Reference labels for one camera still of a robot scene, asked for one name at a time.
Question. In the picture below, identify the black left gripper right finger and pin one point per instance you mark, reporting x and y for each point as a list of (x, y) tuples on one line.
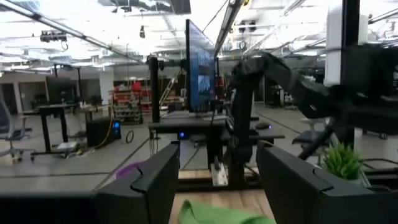
[(295, 193)]

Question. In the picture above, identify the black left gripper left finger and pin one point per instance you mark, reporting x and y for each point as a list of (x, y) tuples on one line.
[(149, 193)]

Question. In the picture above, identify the purple plastic bucket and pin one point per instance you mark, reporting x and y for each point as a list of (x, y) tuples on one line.
[(129, 170)]

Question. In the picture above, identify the green microfibre cloth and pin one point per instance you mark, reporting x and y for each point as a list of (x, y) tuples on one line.
[(217, 214)]

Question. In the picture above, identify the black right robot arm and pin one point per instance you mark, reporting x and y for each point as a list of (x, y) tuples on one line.
[(244, 118)]

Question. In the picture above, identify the green artificial plant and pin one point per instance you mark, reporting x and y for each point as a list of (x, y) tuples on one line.
[(342, 161)]

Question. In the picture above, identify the black office chair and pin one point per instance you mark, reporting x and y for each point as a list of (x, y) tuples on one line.
[(311, 137)]

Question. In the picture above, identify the black computer tower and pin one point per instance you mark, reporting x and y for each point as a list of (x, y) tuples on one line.
[(99, 132)]

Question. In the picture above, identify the red shelf rack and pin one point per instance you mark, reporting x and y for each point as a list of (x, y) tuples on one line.
[(132, 99)]

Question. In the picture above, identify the black standing desk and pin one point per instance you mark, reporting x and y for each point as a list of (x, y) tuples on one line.
[(56, 107)]

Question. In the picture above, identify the black monitor blue screen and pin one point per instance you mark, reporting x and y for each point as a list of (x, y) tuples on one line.
[(200, 71)]

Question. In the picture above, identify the dark monitor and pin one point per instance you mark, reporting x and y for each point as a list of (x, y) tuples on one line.
[(60, 90)]

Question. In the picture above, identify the grey office chair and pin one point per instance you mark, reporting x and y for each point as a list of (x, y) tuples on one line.
[(7, 124)]

